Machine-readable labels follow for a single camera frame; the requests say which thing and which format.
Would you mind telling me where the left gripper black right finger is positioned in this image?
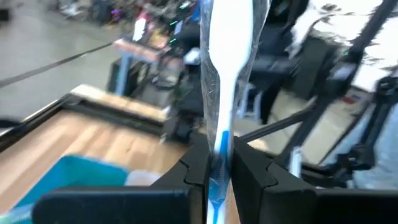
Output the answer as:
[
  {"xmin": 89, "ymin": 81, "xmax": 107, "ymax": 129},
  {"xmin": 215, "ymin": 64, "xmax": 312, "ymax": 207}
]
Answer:
[{"xmin": 233, "ymin": 136, "xmax": 398, "ymax": 224}]

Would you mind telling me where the clear plastic bin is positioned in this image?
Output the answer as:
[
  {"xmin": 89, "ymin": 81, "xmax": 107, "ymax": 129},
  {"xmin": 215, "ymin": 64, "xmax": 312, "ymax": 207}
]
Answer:
[{"xmin": 123, "ymin": 169, "xmax": 164, "ymax": 187}]

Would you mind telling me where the black aluminium table frame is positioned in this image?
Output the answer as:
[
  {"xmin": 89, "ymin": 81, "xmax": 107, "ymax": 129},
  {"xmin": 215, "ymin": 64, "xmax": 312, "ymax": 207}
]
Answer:
[{"xmin": 0, "ymin": 0, "xmax": 398, "ymax": 187}]

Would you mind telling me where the teal plastic bin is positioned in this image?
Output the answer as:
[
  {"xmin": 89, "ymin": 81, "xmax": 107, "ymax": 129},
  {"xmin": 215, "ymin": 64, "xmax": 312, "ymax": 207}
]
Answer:
[{"xmin": 0, "ymin": 154, "xmax": 133, "ymax": 224}]

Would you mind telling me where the blue toothbrush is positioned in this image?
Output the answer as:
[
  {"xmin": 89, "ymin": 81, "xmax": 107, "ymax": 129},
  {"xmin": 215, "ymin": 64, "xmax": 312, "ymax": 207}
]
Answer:
[{"xmin": 199, "ymin": 0, "xmax": 271, "ymax": 224}]

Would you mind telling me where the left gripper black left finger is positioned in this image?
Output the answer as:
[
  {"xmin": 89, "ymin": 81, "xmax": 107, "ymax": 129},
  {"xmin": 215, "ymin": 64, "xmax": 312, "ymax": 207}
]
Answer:
[{"xmin": 32, "ymin": 135, "xmax": 210, "ymax": 224}]

